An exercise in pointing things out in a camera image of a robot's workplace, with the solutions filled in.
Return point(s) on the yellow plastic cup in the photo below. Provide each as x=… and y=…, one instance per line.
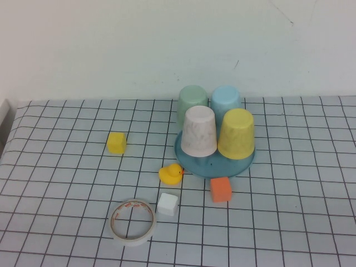
x=236, y=133

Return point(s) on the pink speckled plastic cup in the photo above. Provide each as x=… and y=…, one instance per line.
x=198, y=130

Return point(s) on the green plastic cup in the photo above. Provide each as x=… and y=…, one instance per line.
x=189, y=100

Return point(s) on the teal cup stand tray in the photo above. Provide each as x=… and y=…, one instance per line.
x=211, y=167

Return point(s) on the light blue plastic cup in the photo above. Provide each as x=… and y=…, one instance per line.
x=225, y=97

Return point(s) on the yellow rubber duck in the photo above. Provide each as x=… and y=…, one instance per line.
x=169, y=175

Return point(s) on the yellow cube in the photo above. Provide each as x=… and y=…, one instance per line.
x=116, y=143

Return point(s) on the orange cube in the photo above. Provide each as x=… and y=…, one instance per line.
x=221, y=190

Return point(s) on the white cube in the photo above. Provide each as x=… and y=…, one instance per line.
x=167, y=204

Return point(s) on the white tape roll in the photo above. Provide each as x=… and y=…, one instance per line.
x=133, y=241

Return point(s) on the grey checked tablecloth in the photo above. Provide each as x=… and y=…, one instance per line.
x=306, y=194

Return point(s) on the white ledge board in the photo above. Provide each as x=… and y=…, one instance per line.
x=4, y=116

